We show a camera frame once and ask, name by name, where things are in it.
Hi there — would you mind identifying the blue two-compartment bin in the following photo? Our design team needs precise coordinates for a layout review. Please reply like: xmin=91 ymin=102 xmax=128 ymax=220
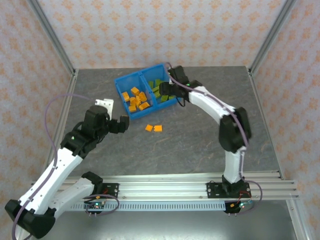
xmin=114 ymin=63 xmax=183 ymax=121

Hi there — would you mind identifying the left controller circuit board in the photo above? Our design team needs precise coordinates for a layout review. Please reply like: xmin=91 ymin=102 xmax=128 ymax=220
xmin=84 ymin=199 xmax=107 ymax=217

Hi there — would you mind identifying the controller circuit board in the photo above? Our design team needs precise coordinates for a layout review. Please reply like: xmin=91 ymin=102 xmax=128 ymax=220
xmin=223 ymin=199 xmax=253 ymax=216
xmin=84 ymin=199 xmax=107 ymax=217

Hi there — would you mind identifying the right controller circuit board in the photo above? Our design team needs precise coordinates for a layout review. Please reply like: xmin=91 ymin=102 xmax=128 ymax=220
xmin=223 ymin=199 xmax=253 ymax=216

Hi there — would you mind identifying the aluminium table side rail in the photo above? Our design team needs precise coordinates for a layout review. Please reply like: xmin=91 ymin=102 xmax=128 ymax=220
xmin=42 ymin=69 xmax=80 ymax=173
xmin=247 ymin=66 xmax=285 ymax=180

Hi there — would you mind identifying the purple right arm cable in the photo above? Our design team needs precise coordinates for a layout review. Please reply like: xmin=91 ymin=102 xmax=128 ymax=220
xmin=164 ymin=62 xmax=251 ymax=181

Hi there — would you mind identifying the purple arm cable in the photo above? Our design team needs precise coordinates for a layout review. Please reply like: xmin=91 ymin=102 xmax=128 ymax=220
xmin=12 ymin=93 xmax=101 ymax=240
xmin=164 ymin=62 xmax=251 ymax=181

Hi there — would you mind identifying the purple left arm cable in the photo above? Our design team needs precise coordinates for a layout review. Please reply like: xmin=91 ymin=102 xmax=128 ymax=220
xmin=12 ymin=93 xmax=101 ymax=240

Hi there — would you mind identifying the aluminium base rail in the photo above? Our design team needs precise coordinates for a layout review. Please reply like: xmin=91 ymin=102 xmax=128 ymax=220
xmin=31 ymin=171 xmax=301 ymax=201

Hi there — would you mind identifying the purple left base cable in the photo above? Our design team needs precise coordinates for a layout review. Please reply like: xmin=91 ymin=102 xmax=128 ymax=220
xmin=83 ymin=194 xmax=120 ymax=216

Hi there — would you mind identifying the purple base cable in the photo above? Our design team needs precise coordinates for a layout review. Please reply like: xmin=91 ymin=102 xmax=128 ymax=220
xmin=83 ymin=194 xmax=120 ymax=216
xmin=228 ymin=179 xmax=263 ymax=216

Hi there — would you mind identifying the slotted grey cable duct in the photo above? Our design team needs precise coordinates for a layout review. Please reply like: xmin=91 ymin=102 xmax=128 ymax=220
xmin=69 ymin=201 xmax=227 ymax=212

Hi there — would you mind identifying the aluminium frame post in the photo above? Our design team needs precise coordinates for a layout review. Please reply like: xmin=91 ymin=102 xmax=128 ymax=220
xmin=26 ymin=0 xmax=77 ymax=76
xmin=248 ymin=0 xmax=298 ymax=75

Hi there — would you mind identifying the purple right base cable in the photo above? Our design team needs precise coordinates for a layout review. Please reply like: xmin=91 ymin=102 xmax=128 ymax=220
xmin=228 ymin=179 xmax=263 ymax=216

